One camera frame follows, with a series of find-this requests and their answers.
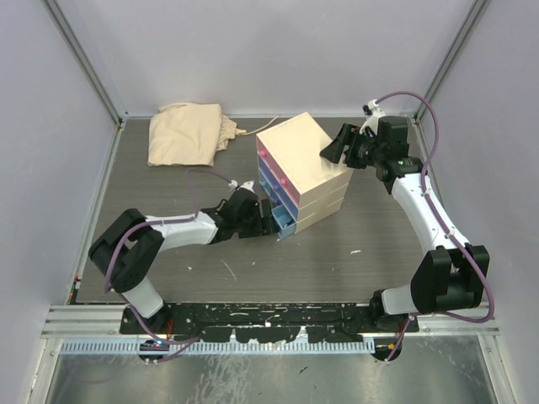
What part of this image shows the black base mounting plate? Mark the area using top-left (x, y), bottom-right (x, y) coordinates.
top-left (145, 302), bottom-right (408, 343)

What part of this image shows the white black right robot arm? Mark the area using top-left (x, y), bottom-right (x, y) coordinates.
top-left (320, 116), bottom-right (492, 332)

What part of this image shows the beige folded cloth bag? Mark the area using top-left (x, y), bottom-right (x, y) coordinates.
top-left (147, 102), bottom-right (280, 168)

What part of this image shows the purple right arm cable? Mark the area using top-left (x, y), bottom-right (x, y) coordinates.
top-left (374, 90), bottom-right (496, 363)

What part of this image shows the pastel mini drawer chest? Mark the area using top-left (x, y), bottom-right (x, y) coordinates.
top-left (256, 113), bottom-right (352, 238)

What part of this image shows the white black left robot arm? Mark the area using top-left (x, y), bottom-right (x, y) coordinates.
top-left (88, 187), bottom-right (278, 333)

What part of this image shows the aluminium frame rail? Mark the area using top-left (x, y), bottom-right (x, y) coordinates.
top-left (40, 305), bottom-right (127, 338)

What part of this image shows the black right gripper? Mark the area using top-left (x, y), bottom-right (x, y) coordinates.
top-left (318, 124), bottom-right (383, 170)

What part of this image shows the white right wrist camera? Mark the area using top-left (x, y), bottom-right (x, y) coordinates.
top-left (360, 99), bottom-right (386, 135)

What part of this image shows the light blue cable duct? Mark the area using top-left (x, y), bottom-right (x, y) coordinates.
top-left (60, 338), bottom-right (376, 355)

